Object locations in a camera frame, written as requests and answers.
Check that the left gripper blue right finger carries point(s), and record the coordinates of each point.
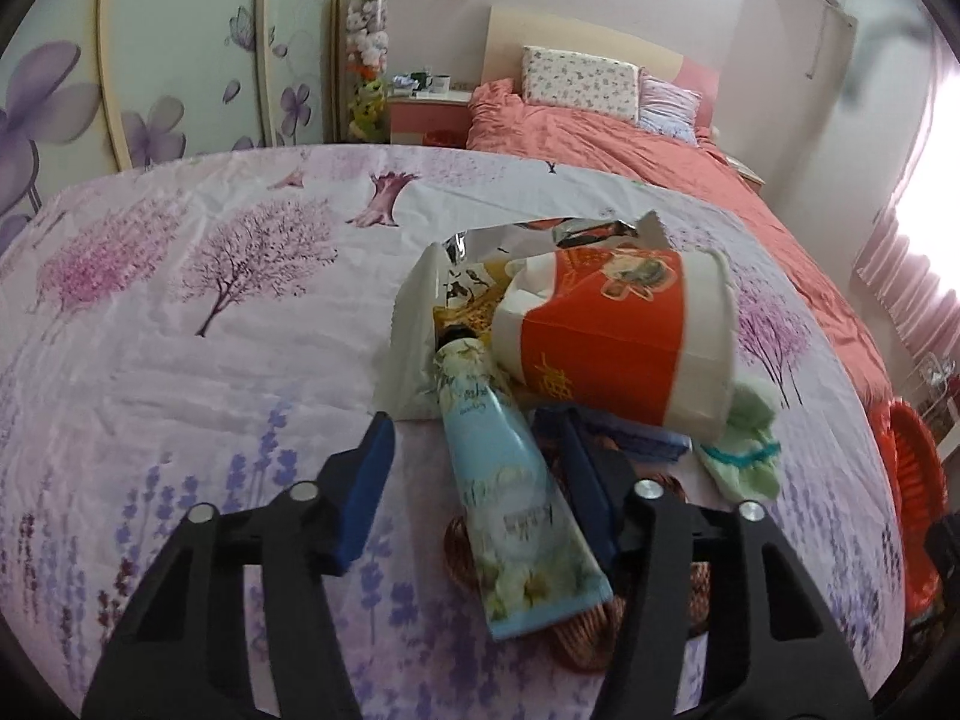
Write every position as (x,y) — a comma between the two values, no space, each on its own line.
(599,480)

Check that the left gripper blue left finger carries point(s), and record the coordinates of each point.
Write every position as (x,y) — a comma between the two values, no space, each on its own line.
(352,484)

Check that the red and white paper cup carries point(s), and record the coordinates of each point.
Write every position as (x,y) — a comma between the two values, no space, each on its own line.
(645,335)

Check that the light blue cream tube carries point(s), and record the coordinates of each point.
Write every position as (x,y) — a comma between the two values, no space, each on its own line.
(533,566)

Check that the silver foil snack bag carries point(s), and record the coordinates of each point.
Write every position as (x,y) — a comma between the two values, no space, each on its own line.
(461,280)

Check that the blue tissue pack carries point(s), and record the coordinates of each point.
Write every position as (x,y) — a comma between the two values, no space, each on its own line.
(642,443)

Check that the green sock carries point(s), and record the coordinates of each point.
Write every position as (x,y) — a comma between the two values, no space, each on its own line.
(743,462)

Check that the floral tree-print sheet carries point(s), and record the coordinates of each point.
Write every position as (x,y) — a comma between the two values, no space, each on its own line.
(213,329)

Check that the salmon pink bed duvet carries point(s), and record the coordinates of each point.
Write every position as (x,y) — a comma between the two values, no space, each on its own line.
(502,122)

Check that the far pink nightstand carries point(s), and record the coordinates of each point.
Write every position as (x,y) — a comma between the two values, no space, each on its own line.
(747,174)

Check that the green frog plush toy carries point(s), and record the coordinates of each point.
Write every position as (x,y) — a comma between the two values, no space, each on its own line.
(367,113)

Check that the pink bedside table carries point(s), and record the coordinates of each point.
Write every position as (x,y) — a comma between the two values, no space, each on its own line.
(430,119)

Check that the pink striped pillow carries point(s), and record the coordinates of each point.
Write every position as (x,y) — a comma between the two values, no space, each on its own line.
(667,109)

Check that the white floral pillow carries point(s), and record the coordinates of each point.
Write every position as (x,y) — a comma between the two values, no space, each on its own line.
(564,78)

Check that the red plastic laundry basket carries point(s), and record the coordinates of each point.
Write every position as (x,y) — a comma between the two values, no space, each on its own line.
(919,490)

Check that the white mug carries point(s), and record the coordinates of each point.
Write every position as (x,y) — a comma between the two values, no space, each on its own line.
(440,83)

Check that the pink sheer curtain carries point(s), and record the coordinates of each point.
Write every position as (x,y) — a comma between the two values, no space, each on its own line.
(909,267)

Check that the beige wooden headboard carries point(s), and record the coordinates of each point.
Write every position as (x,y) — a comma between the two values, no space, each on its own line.
(511,29)

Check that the floral sliding wardrobe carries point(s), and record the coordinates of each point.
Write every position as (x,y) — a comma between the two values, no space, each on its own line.
(91,87)

